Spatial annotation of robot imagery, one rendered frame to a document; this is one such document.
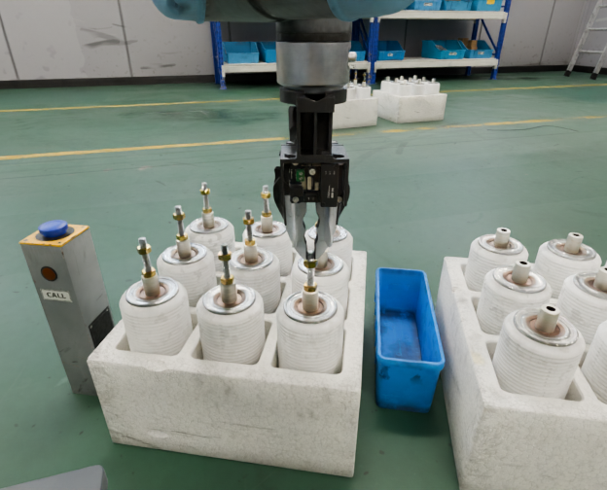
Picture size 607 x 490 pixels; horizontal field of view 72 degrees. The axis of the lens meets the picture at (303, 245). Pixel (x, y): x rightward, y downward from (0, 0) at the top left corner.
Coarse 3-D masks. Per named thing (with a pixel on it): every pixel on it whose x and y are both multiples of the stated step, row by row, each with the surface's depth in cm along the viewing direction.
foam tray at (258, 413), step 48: (288, 288) 75; (192, 336) 63; (96, 384) 61; (144, 384) 59; (192, 384) 58; (240, 384) 56; (288, 384) 55; (336, 384) 55; (144, 432) 65; (192, 432) 63; (240, 432) 61; (288, 432) 59; (336, 432) 58
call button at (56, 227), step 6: (48, 222) 65; (54, 222) 65; (60, 222) 65; (66, 222) 65; (42, 228) 62; (48, 228) 62; (54, 228) 63; (60, 228) 63; (66, 228) 64; (48, 234) 62; (54, 234) 63; (60, 234) 64
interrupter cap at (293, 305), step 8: (296, 296) 60; (320, 296) 60; (328, 296) 60; (288, 304) 58; (296, 304) 58; (320, 304) 59; (328, 304) 58; (336, 304) 58; (288, 312) 56; (296, 312) 56; (304, 312) 57; (312, 312) 57; (320, 312) 57; (328, 312) 57; (336, 312) 57; (296, 320) 55; (304, 320) 55; (312, 320) 55; (320, 320) 55
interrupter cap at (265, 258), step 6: (234, 252) 72; (240, 252) 72; (258, 252) 72; (264, 252) 72; (234, 258) 70; (240, 258) 70; (258, 258) 71; (264, 258) 70; (270, 258) 70; (234, 264) 68; (240, 264) 68; (246, 264) 68; (252, 264) 68; (258, 264) 68; (264, 264) 68; (246, 270) 67; (252, 270) 67
